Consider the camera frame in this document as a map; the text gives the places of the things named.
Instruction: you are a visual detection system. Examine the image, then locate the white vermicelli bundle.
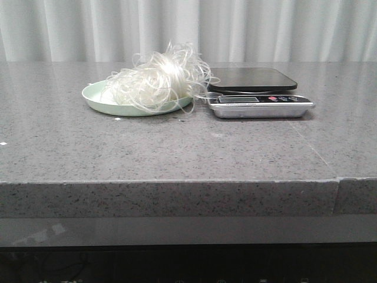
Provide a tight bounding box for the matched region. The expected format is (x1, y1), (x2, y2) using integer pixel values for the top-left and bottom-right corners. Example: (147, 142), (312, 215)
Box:
(101, 42), (220, 114)

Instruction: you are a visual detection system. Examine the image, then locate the digital kitchen scale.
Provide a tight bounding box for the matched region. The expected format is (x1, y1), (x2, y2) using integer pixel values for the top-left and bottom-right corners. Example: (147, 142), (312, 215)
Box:
(207, 67), (315, 119)

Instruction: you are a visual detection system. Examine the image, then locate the light green plate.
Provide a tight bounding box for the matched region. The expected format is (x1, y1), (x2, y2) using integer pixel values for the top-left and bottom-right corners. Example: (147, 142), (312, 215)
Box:
(82, 81), (193, 117)

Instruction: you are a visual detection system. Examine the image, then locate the white curtain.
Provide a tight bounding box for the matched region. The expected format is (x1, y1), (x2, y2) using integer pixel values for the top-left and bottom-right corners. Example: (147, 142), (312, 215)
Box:
(1, 1), (376, 62)

